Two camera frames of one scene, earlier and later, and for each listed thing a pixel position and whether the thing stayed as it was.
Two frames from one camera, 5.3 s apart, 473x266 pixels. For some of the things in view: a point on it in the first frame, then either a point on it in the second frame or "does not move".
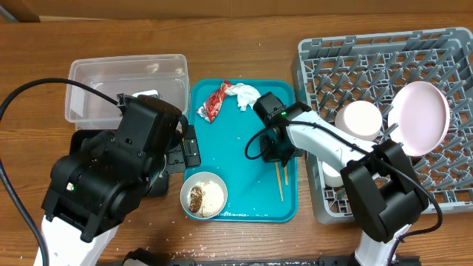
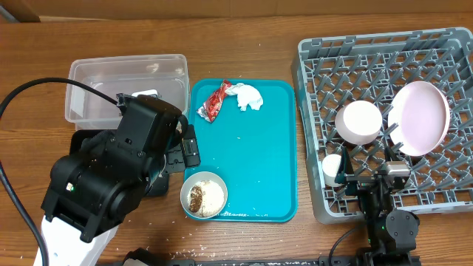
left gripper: (178, 160) does not move
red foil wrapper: (210, 109) does not move
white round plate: (419, 118) does not move
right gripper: (272, 150) -> (368, 178)
